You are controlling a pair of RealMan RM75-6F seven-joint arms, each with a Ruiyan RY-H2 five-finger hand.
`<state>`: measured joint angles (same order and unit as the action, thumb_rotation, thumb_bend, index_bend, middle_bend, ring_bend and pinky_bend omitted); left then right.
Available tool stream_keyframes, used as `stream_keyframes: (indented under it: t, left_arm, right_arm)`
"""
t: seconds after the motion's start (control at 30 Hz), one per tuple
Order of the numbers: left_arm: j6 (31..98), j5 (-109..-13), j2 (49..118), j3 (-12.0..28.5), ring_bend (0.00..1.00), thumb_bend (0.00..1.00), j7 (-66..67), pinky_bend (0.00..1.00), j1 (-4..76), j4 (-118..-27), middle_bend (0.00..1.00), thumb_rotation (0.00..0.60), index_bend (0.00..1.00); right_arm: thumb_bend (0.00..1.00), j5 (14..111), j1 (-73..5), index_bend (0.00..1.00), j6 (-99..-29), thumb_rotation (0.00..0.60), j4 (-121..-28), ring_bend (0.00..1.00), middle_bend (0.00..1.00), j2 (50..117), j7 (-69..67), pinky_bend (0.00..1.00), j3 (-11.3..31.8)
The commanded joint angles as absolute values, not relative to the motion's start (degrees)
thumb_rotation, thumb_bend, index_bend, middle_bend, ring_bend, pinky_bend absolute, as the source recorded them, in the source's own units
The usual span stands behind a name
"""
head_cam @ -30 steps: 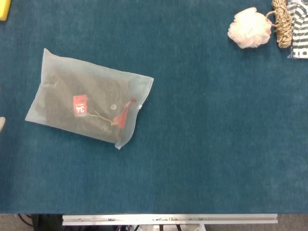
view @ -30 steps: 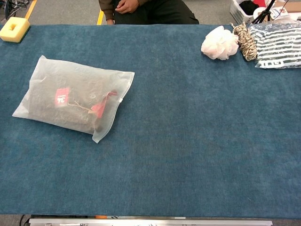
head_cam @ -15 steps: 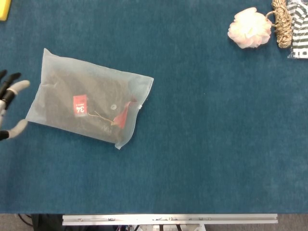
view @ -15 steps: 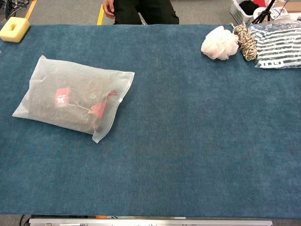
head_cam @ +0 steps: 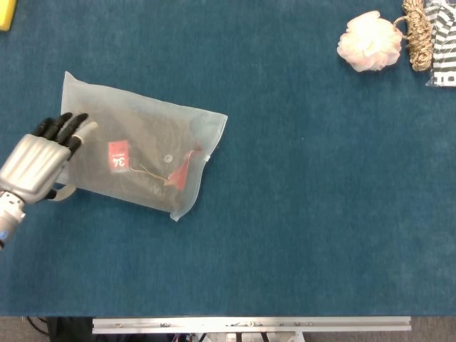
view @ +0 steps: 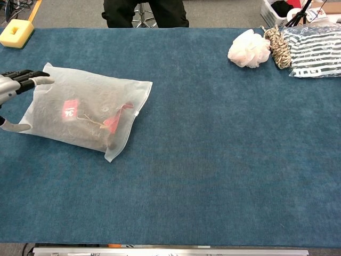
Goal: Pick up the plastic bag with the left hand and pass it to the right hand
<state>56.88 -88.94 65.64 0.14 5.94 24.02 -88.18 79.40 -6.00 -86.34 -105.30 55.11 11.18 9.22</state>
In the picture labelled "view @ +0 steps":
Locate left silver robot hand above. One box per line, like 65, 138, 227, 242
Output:
0, 69, 55, 132

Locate translucent plastic bag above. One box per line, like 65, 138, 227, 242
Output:
19, 62, 153, 163

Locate striped fabric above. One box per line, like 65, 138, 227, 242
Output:
281, 23, 341, 79

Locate yellow sponge block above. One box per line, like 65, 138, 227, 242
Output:
0, 20, 36, 50

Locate yellow floor tape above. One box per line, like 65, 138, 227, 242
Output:
27, 0, 43, 23

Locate chrome swivel stool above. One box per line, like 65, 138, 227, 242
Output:
132, 2, 158, 28

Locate person in black trousers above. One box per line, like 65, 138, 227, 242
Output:
101, 0, 190, 28

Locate blue felt table surface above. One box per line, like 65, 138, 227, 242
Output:
0, 27, 341, 248

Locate pink mesh bath pouf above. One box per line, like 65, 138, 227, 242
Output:
227, 29, 272, 69

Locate white plastic basket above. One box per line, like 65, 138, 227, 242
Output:
260, 0, 303, 28

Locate black tripod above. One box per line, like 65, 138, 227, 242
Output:
284, 0, 313, 28

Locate cardboard box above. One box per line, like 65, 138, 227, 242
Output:
306, 0, 341, 23

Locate black floor cables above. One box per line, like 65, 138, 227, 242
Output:
0, 0, 35, 26

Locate aluminium rail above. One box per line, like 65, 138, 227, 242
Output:
31, 247, 310, 256

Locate coiled braided rope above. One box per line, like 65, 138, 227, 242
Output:
259, 25, 293, 70

